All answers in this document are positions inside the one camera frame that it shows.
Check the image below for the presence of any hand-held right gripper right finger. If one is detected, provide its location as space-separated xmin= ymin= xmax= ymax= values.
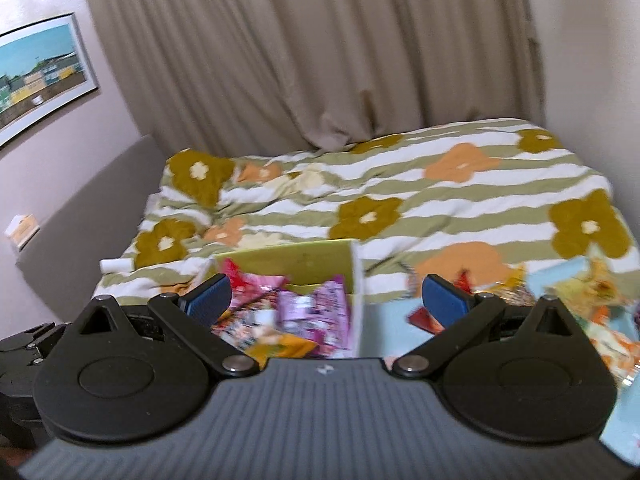
xmin=392 ymin=275 xmax=581 ymax=378

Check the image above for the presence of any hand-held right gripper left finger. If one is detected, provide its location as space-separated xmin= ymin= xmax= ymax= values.
xmin=70 ymin=273 xmax=258 ymax=376

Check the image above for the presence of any plain red snack packet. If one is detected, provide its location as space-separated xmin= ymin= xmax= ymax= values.
xmin=406 ymin=269 xmax=475 ymax=335

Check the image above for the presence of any red patterned snack packet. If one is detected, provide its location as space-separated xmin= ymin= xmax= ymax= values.
xmin=212 ymin=259 xmax=285 ymax=353

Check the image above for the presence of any yellow orange snack packet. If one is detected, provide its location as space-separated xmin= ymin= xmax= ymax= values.
xmin=245 ymin=332 xmax=321 ymax=368

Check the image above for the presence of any yellow-green cardboard box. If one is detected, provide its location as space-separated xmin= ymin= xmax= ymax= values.
xmin=212 ymin=239 xmax=364 ymax=361

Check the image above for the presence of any pink snack packet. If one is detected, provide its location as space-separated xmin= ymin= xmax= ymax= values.
xmin=277 ymin=276 xmax=353 ymax=343

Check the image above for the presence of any pile of snack packets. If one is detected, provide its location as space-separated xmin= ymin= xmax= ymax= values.
xmin=520 ymin=255 xmax=640 ymax=391

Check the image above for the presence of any light blue floral tablecloth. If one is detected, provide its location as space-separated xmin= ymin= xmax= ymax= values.
xmin=359 ymin=260 xmax=640 ymax=463

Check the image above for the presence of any floral striped duvet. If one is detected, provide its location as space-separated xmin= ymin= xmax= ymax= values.
xmin=92 ymin=119 xmax=633 ymax=311

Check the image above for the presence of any grey bed headboard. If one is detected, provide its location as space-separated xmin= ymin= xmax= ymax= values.
xmin=15 ymin=134 xmax=168 ymax=326

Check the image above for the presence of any white and orange box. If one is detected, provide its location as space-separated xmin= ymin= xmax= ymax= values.
xmin=4 ymin=213 xmax=41 ymax=251

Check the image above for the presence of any beige curtain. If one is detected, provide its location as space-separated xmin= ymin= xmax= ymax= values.
xmin=80 ymin=0 xmax=546 ymax=152

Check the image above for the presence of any framed wall poster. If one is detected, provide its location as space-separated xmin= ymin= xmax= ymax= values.
xmin=0 ymin=12 xmax=101 ymax=148

